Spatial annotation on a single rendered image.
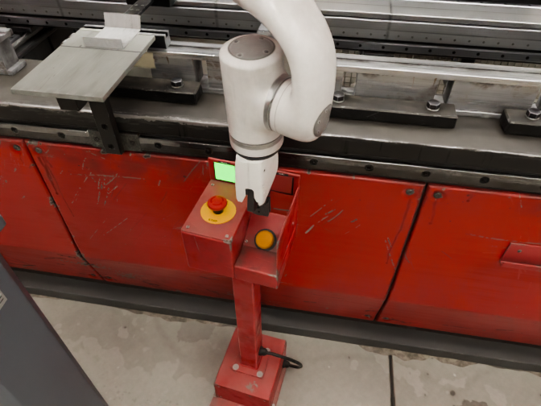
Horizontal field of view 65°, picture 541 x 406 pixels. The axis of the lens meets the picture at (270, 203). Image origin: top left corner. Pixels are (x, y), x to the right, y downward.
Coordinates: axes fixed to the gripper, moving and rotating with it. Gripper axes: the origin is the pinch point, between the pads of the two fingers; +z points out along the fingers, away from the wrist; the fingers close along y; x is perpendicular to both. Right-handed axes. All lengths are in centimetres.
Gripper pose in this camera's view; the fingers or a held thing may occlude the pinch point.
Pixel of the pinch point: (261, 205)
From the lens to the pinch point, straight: 79.1
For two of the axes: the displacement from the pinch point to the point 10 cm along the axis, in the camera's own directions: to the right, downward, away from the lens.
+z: 0.2, 6.5, 7.6
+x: 9.6, 2.0, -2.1
